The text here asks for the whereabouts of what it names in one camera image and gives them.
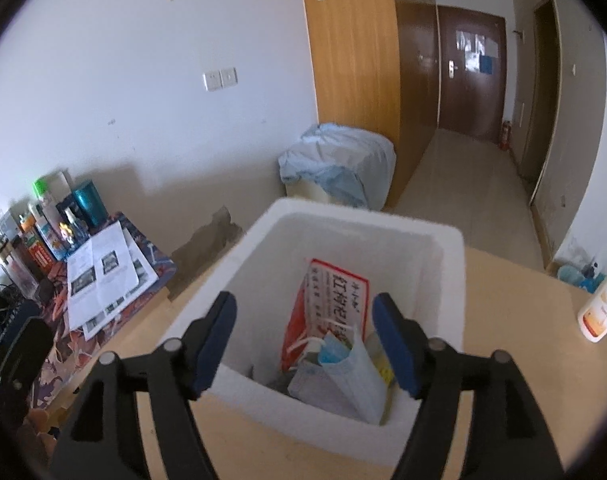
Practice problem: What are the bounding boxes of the blue surgical face mask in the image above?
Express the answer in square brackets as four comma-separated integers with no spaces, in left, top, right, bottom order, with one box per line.
[280,318,388,425]

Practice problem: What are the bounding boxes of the clear plastic packet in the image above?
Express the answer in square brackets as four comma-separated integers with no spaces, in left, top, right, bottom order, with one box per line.
[279,259,371,372]

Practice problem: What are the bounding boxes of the grey knitted sock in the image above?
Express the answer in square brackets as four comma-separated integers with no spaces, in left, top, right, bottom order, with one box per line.
[248,366,298,394]

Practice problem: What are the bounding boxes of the patterned side table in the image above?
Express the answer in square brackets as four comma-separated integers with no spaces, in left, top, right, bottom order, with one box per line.
[29,212,176,408]

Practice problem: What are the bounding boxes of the printed paper sheets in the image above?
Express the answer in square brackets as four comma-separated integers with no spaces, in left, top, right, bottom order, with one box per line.
[67,221,158,340]

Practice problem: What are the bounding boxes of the dark thermos flask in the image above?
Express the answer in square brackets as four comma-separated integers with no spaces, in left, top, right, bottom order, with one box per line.
[0,236,38,299]

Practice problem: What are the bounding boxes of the orange bottle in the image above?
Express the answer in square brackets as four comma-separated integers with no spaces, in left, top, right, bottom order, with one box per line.
[19,214,56,274]

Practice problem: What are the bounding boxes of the white lotion pump bottle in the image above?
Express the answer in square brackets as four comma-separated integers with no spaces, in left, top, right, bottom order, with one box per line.
[578,277,607,344]

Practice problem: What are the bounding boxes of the teal cup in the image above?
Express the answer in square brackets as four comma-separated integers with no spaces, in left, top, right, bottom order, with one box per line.
[72,180,108,229]

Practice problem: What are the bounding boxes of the green capped spray bottle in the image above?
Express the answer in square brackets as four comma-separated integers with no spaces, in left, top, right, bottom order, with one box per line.
[32,179,64,238]

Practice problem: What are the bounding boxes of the blue cloth covered bin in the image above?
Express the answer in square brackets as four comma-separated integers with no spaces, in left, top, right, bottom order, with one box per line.
[278,122,397,211]

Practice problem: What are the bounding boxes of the red fire extinguisher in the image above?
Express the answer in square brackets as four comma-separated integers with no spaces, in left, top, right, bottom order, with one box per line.
[499,120,512,151]

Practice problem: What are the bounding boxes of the brown entrance door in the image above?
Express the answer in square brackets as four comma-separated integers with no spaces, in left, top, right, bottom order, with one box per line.
[438,6,506,144]

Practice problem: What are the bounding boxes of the wooden wardrobe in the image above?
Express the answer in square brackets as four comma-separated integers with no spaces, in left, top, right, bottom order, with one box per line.
[303,0,439,208]

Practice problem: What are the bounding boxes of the white wall switch pair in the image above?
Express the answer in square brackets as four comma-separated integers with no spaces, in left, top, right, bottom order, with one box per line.
[202,67,238,92]

